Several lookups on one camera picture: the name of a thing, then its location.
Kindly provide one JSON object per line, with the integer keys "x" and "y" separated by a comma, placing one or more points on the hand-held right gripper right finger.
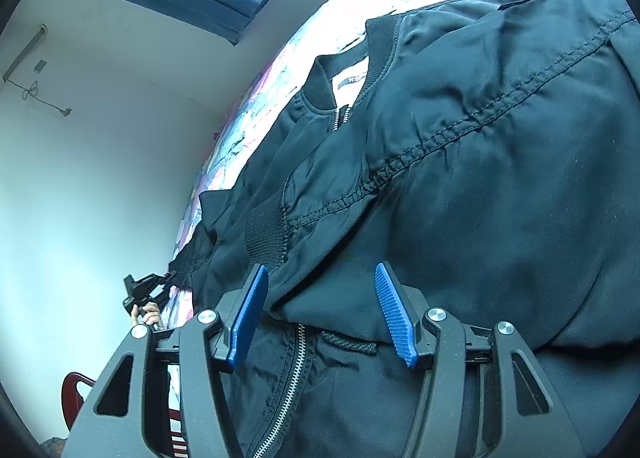
{"x": 395, "y": 313}

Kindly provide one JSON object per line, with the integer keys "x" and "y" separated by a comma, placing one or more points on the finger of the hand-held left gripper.
{"x": 161, "y": 280}

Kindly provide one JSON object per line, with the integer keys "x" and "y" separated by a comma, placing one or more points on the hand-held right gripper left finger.
{"x": 246, "y": 323}

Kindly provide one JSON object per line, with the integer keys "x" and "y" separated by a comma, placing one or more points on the black zip jacket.
{"x": 475, "y": 178}

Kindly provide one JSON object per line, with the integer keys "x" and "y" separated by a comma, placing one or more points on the person's left hand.
{"x": 147, "y": 314}

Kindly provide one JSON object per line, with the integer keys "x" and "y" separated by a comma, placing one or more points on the red wooden chair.
{"x": 72, "y": 388}

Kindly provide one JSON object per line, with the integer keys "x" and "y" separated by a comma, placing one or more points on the grey wall switch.
{"x": 40, "y": 66}

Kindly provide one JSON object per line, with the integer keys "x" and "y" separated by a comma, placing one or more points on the white wall conduit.
{"x": 25, "y": 51}

